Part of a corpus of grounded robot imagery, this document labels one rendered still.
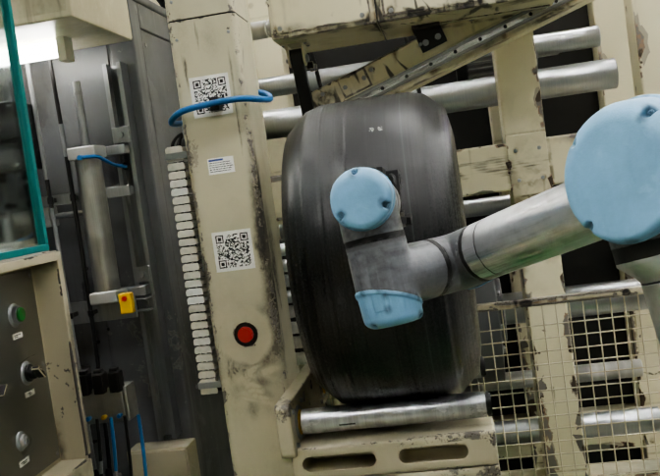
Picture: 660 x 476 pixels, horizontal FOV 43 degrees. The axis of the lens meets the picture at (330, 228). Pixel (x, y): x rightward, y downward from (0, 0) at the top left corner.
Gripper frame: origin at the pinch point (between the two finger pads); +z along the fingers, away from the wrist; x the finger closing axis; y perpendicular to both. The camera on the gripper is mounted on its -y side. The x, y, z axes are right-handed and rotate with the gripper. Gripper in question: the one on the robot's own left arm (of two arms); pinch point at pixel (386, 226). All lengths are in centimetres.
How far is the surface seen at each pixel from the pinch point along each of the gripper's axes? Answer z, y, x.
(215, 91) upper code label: 18.0, 28.9, 30.1
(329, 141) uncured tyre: 7.7, 15.5, 8.6
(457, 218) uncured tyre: 4.6, 0.1, -11.1
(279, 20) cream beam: 42, 48, 21
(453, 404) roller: 16.6, -31.5, -6.9
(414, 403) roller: 17.1, -30.8, -0.3
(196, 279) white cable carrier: 26.1, -5.1, 39.7
